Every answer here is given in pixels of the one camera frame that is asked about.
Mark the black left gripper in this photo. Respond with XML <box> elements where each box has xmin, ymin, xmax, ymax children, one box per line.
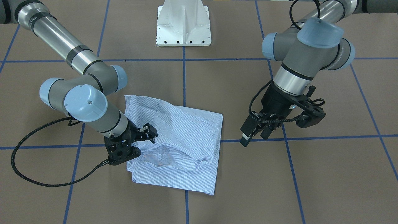
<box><xmin>240</xmin><ymin>82</ymin><xmax>326</xmax><ymax>147</ymax></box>

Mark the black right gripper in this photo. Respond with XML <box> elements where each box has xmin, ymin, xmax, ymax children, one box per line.
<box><xmin>104</xmin><ymin>120</ymin><xmax>158</xmax><ymax>166</ymax></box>

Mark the blue striped button shirt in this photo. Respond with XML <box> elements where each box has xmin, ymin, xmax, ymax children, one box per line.
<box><xmin>125</xmin><ymin>95</ymin><xmax>223</xmax><ymax>195</ymax></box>

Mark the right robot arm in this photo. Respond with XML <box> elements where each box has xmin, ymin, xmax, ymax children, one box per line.
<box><xmin>1</xmin><ymin>0</ymin><xmax>158</xmax><ymax>166</ymax></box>

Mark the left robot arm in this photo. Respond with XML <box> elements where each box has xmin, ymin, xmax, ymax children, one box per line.
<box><xmin>240</xmin><ymin>0</ymin><xmax>397</xmax><ymax>147</ymax></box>

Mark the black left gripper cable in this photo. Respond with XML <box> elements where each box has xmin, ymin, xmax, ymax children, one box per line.
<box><xmin>248</xmin><ymin>0</ymin><xmax>322</xmax><ymax>123</ymax></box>

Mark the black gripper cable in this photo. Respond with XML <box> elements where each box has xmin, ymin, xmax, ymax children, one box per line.
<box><xmin>11</xmin><ymin>116</ymin><xmax>111</xmax><ymax>188</ymax></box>
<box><xmin>248</xmin><ymin>0</ymin><xmax>322</xmax><ymax>123</ymax></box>

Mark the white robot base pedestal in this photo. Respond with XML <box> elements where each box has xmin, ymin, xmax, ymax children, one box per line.
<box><xmin>155</xmin><ymin>0</ymin><xmax>212</xmax><ymax>47</ymax></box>

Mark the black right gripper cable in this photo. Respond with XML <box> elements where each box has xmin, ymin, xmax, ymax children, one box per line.
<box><xmin>11</xmin><ymin>116</ymin><xmax>111</xmax><ymax>188</ymax></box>

